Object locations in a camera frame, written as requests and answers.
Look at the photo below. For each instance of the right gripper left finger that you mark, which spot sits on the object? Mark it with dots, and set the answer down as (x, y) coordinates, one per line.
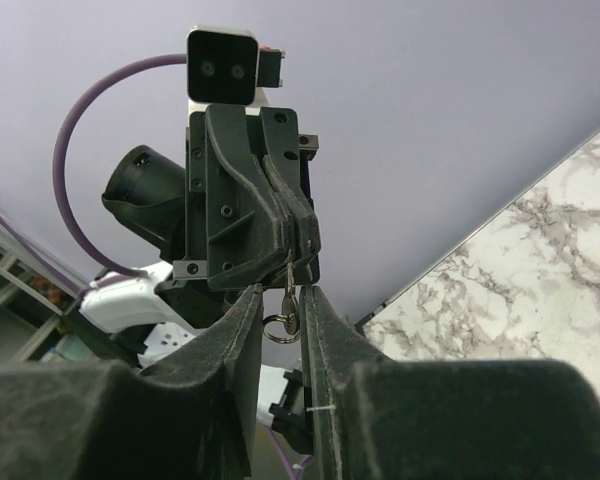
(190, 415)

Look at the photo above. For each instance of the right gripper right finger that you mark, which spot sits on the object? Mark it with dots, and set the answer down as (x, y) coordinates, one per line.
(377, 418)

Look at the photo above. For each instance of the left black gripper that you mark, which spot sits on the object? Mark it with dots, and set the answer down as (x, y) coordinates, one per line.
(237, 228)

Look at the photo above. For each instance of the small silver key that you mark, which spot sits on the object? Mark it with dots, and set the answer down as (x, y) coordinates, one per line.
(288, 315)

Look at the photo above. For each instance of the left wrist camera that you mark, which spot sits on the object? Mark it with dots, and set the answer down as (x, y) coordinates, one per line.
(230, 66)

